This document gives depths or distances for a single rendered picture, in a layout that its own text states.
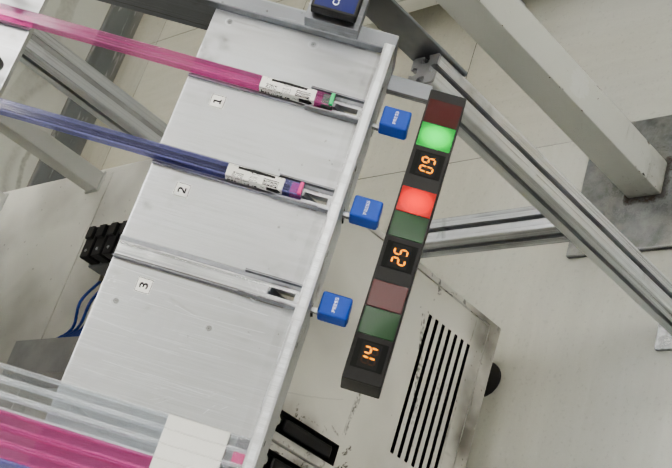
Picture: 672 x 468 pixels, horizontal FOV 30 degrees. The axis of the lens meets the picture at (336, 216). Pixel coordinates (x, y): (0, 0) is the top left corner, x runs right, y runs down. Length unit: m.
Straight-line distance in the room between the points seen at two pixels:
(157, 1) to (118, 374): 0.44
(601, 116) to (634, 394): 0.41
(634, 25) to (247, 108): 1.11
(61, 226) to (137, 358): 0.71
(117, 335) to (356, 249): 0.59
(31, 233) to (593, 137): 0.86
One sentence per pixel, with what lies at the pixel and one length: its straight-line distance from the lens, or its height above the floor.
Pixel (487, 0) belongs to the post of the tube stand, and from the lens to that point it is 1.71.
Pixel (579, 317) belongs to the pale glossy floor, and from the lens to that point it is 1.99.
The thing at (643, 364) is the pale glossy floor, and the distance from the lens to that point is 1.88.
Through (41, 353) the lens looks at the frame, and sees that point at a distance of 1.66.
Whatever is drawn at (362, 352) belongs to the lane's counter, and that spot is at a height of 0.66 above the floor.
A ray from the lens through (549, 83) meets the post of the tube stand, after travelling 1.81.
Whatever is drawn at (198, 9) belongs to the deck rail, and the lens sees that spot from 1.41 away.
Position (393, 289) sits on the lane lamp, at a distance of 1.25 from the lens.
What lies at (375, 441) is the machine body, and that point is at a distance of 1.75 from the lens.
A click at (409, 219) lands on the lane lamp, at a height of 0.66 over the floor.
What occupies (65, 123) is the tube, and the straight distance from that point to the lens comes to 1.32.
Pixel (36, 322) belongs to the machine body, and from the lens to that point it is 1.81.
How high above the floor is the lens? 1.45
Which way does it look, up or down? 36 degrees down
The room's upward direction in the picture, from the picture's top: 51 degrees counter-clockwise
